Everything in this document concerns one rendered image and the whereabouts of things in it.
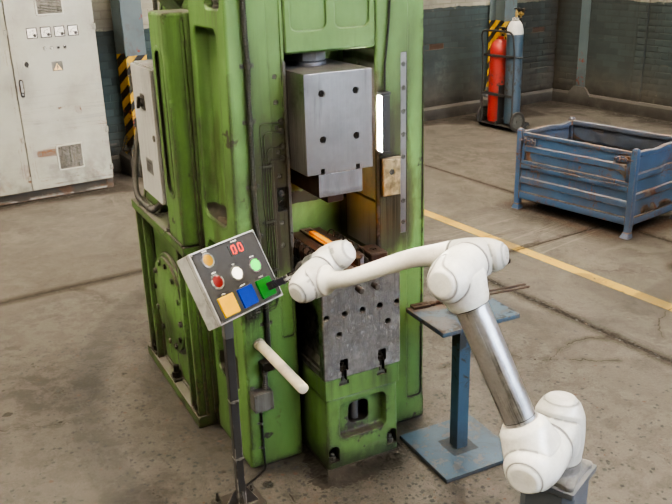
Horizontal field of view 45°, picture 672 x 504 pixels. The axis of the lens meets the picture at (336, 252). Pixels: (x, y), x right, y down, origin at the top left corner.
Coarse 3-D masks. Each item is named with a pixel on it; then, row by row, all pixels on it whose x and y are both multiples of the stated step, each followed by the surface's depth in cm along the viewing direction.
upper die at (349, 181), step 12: (360, 168) 331; (300, 180) 340; (312, 180) 329; (324, 180) 325; (336, 180) 328; (348, 180) 330; (360, 180) 333; (312, 192) 331; (324, 192) 327; (336, 192) 329; (348, 192) 332
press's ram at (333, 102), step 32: (288, 64) 336; (352, 64) 330; (288, 96) 323; (320, 96) 314; (352, 96) 320; (288, 128) 328; (320, 128) 317; (352, 128) 324; (320, 160) 322; (352, 160) 328
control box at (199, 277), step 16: (224, 240) 303; (240, 240) 307; (256, 240) 313; (192, 256) 290; (224, 256) 300; (240, 256) 305; (256, 256) 311; (192, 272) 290; (208, 272) 293; (224, 272) 298; (256, 272) 308; (272, 272) 314; (192, 288) 293; (208, 288) 290; (224, 288) 295; (256, 288) 306; (208, 304) 290; (240, 304) 298; (256, 304) 303; (208, 320) 293; (224, 320) 291
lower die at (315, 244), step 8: (296, 232) 374; (304, 232) 371; (320, 232) 372; (304, 240) 363; (312, 240) 363; (336, 240) 361; (296, 248) 357; (312, 248) 353; (296, 256) 359; (304, 256) 351; (360, 256) 344; (360, 264) 345
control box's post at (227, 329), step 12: (228, 324) 313; (228, 336) 315; (228, 348) 316; (228, 360) 318; (228, 372) 320; (228, 384) 322; (228, 396) 325; (240, 432) 331; (240, 444) 332; (240, 456) 334; (240, 468) 336; (240, 480) 338
